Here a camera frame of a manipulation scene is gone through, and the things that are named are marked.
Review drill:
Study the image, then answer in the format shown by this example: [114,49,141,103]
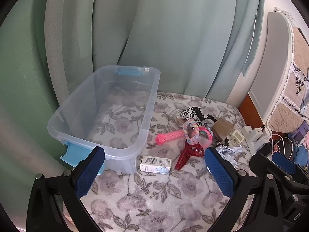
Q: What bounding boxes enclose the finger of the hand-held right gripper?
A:
[272,152,309,182]
[249,153,294,182]

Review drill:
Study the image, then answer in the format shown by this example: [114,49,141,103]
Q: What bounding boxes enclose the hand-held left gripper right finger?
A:
[204,146,288,232]

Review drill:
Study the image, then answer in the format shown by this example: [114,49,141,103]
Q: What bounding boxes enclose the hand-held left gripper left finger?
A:
[26,146,106,232]

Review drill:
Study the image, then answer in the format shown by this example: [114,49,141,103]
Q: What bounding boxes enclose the white paper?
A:
[215,145,245,169]

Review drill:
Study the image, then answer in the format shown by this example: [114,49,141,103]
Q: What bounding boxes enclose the red hair claw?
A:
[175,140,205,171]

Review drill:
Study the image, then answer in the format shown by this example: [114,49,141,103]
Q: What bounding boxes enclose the pink hair bands bundle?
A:
[193,125,214,148]

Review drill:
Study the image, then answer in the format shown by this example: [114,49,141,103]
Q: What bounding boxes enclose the brown square box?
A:
[213,117,235,141]

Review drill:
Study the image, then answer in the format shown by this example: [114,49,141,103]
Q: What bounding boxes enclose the black beaded headband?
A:
[203,114,218,126]

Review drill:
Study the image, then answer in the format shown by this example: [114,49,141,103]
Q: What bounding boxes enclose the clear plastic container blue latches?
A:
[48,64,161,175]

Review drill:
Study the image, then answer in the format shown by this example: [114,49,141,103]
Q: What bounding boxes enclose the rainbow fuzzy scrunchie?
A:
[182,119,202,144]

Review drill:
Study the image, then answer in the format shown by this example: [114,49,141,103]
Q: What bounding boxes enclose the pink hair roller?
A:
[156,129,187,146]

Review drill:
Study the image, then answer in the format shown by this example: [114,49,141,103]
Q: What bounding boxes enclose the black white leopard scrunchie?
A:
[181,106,204,127]

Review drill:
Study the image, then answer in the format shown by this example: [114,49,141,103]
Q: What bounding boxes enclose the blue round pouch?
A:
[293,143,309,168]

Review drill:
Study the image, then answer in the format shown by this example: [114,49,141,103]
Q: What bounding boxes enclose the white power strip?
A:
[241,124,272,154]

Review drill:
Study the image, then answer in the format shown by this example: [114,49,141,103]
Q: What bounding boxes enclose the smartphone with lit screen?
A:
[291,121,309,146]

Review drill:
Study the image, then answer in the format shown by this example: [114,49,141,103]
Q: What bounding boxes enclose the small white square plug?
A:
[228,129,244,147]

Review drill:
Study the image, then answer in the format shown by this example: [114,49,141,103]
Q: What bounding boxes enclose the floral grey white blanket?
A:
[80,90,257,232]

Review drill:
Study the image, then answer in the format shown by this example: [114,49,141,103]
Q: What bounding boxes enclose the black hair clip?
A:
[193,106,205,120]

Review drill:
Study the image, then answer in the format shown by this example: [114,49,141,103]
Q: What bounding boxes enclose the small white carton box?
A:
[140,155,172,175]

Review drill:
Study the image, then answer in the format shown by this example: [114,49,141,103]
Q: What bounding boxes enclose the bag of cotton swabs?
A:
[175,111,188,126]

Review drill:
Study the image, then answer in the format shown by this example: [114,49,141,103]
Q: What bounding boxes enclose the quilted lace-trimmed cover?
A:
[268,7,309,133]

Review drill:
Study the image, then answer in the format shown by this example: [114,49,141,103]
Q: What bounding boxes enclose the grey padded headboard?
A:
[249,12,294,124]

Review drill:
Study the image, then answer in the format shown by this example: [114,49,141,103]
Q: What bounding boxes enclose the pale green curtain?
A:
[0,0,266,150]

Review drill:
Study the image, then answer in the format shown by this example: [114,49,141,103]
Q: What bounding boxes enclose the white charging cables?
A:
[271,134,293,155]

